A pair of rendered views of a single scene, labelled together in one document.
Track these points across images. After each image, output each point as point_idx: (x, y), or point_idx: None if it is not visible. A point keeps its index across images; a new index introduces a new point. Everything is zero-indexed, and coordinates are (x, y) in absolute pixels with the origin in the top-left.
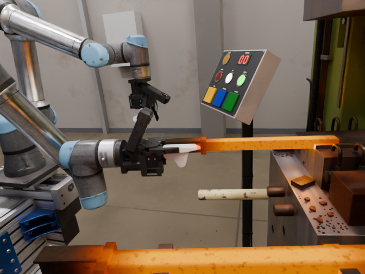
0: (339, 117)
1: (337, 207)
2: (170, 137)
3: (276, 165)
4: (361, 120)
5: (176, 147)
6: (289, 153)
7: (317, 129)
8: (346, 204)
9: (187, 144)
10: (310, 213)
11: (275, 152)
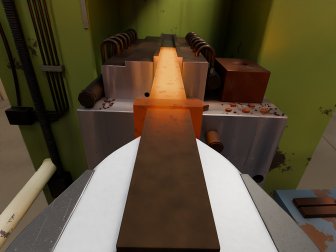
0: (91, 43)
1: (242, 99)
2: (54, 230)
3: (127, 117)
4: (100, 44)
5: (243, 179)
6: (104, 100)
7: (51, 72)
8: (259, 87)
9: (205, 146)
10: (254, 113)
11: (92, 108)
